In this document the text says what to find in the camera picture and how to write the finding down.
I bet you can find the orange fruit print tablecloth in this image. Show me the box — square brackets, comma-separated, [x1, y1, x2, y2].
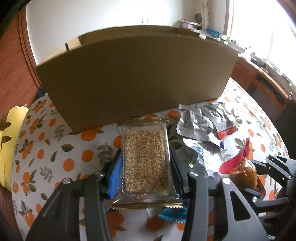
[10, 76, 289, 241]

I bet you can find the cardboard box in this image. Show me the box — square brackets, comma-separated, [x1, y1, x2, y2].
[36, 25, 238, 133]

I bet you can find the patterned beige curtain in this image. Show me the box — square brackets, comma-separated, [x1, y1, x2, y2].
[200, 0, 212, 30]

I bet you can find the silver dark print snack packet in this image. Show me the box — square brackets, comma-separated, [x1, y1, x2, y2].
[176, 109, 218, 142]

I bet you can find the white blue snack packet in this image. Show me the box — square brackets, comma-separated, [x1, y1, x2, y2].
[183, 138, 223, 181]

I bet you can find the wooden slatted wardrobe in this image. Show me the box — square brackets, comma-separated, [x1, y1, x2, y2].
[0, 9, 42, 112]

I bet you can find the yellow plush toy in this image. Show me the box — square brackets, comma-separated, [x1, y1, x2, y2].
[0, 105, 29, 187]

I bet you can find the long wooden cabinet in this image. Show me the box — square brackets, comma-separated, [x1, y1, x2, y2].
[231, 56, 296, 123]

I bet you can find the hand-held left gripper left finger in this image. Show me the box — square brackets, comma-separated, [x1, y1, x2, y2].
[25, 148, 123, 241]

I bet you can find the purple box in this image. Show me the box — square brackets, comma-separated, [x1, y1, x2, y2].
[179, 20, 201, 30]

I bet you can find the gold-edged sesame bar packet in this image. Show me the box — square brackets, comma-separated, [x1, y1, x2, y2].
[111, 118, 183, 210]

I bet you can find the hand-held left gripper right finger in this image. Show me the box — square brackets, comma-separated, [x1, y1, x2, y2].
[170, 151, 266, 241]

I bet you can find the red brown snack packet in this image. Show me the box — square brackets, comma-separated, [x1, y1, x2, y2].
[219, 138, 266, 200]

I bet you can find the silver red-edged snack packet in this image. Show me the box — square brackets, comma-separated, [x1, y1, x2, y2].
[195, 102, 238, 140]

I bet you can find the wooden framed window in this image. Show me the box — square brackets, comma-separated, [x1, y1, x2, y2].
[224, 0, 296, 77]

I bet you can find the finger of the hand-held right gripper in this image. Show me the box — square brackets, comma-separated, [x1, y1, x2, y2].
[243, 186, 289, 209]
[251, 154, 296, 183]

